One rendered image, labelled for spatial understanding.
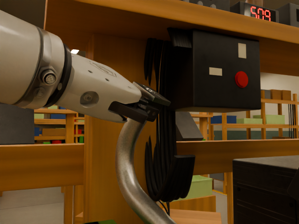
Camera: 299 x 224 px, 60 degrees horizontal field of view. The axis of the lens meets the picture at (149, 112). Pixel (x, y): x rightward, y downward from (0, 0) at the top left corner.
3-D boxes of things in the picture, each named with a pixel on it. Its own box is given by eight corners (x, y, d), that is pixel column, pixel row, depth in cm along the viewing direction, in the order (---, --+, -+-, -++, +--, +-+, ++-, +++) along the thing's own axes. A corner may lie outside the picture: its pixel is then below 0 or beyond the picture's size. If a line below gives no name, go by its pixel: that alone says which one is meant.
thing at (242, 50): (263, 109, 54) (261, 39, 55) (195, 106, 47) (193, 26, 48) (224, 113, 65) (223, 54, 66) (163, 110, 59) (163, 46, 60)
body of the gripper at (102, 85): (74, 56, 24) (151, 88, 32) (39, 26, 31) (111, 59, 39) (41, 124, 25) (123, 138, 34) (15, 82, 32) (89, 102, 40)
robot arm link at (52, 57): (53, 41, 23) (82, 54, 25) (25, 16, 28) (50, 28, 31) (16, 122, 24) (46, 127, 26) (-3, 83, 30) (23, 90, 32)
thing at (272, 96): (302, 183, 627) (298, 90, 643) (225, 194, 517) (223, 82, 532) (281, 179, 676) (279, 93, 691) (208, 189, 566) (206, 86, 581)
